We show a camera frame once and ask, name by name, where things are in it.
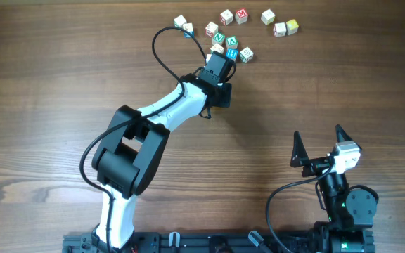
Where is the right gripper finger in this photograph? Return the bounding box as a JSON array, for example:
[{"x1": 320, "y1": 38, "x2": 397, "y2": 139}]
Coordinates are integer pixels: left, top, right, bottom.
[
  {"x1": 290, "y1": 131, "x2": 309, "y2": 167},
  {"x1": 335, "y1": 124, "x2": 352, "y2": 143}
]

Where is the blue H block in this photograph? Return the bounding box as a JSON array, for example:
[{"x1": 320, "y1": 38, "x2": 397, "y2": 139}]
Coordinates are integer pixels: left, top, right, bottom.
[{"x1": 226, "y1": 48, "x2": 238, "y2": 62}]

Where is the green-sided picture block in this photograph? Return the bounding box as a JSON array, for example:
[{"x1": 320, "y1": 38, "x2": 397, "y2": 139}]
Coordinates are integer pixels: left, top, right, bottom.
[{"x1": 205, "y1": 54, "x2": 212, "y2": 64}]

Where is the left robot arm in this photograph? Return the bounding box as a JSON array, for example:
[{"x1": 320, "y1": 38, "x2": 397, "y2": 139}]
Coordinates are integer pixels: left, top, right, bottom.
[{"x1": 91, "y1": 52, "x2": 236, "y2": 252}]

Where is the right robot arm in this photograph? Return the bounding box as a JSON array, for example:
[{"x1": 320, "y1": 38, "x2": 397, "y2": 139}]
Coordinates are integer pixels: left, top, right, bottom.
[{"x1": 290, "y1": 125, "x2": 379, "y2": 252}]

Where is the teal-sided circle block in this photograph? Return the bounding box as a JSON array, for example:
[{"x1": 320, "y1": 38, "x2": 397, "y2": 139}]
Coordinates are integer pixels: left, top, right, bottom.
[{"x1": 240, "y1": 47, "x2": 254, "y2": 63}]

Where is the green-edged white block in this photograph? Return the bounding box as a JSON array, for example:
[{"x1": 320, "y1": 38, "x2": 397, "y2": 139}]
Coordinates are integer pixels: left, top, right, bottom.
[{"x1": 210, "y1": 43, "x2": 224, "y2": 54}]

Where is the green V block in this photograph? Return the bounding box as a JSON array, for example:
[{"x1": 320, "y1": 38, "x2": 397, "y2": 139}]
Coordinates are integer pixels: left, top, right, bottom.
[{"x1": 225, "y1": 36, "x2": 238, "y2": 49}]

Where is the green N block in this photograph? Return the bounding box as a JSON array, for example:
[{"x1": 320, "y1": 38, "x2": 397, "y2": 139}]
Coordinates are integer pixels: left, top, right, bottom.
[{"x1": 212, "y1": 32, "x2": 226, "y2": 46}]

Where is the red-sided block centre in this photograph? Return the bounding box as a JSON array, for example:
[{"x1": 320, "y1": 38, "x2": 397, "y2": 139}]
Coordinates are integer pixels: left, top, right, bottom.
[{"x1": 205, "y1": 22, "x2": 219, "y2": 38}]

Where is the blue-sided block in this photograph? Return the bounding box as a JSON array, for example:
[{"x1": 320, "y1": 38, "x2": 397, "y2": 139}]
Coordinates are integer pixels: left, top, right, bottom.
[{"x1": 182, "y1": 23, "x2": 194, "y2": 39}]

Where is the red-edged white block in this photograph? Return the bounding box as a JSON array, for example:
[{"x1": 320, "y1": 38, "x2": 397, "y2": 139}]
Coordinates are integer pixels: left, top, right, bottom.
[{"x1": 220, "y1": 9, "x2": 234, "y2": 26}]

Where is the red M block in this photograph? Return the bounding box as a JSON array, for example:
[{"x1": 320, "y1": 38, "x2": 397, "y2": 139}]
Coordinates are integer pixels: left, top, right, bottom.
[{"x1": 235, "y1": 8, "x2": 249, "y2": 24}]

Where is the green-edged block far left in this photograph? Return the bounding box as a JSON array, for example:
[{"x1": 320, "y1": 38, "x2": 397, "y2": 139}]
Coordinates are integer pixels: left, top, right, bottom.
[{"x1": 174, "y1": 15, "x2": 187, "y2": 28}]

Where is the red-sided white block right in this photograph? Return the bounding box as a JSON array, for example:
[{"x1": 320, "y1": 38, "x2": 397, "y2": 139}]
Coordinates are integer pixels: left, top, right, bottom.
[{"x1": 273, "y1": 22, "x2": 287, "y2": 37}]

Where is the plain white block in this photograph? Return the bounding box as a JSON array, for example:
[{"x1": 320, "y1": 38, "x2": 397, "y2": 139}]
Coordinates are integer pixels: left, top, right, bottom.
[{"x1": 261, "y1": 9, "x2": 276, "y2": 25}]

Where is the yellow block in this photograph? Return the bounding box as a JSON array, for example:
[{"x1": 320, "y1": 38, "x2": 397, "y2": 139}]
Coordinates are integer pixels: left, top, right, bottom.
[{"x1": 285, "y1": 19, "x2": 299, "y2": 35}]

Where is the right black camera cable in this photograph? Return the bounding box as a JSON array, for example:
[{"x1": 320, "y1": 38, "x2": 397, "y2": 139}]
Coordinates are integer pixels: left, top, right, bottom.
[{"x1": 265, "y1": 163, "x2": 335, "y2": 253}]

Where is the black camera cable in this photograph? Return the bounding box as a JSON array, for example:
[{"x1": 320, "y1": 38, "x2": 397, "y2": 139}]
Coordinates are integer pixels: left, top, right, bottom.
[
  {"x1": 265, "y1": 163, "x2": 335, "y2": 253},
  {"x1": 79, "y1": 26, "x2": 209, "y2": 253}
]

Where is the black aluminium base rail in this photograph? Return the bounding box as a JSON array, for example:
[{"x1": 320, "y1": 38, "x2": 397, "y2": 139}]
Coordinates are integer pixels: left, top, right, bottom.
[{"x1": 63, "y1": 230, "x2": 375, "y2": 253}]

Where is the left black camera cable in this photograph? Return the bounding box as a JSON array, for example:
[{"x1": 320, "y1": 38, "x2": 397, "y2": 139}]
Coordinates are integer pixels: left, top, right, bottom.
[{"x1": 79, "y1": 26, "x2": 209, "y2": 253}]

